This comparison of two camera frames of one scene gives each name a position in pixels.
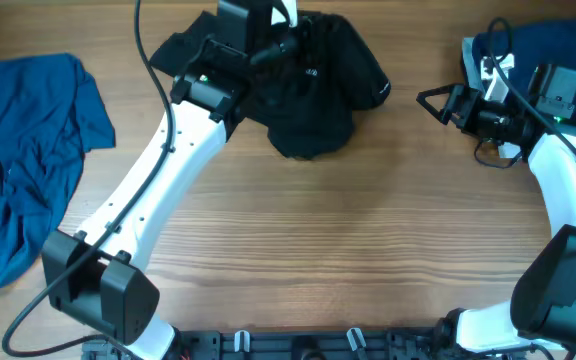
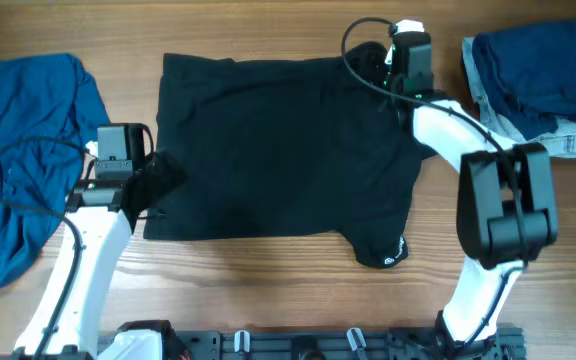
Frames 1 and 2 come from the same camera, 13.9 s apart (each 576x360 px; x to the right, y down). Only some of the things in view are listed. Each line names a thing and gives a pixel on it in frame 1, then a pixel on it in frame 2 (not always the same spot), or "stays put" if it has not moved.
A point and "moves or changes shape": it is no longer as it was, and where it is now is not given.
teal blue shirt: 32,119 stays put
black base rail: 381,344 stays put
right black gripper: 457,106 -> 368,59
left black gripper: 278,52 -> 155,176
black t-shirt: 307,98 moves or changes shape
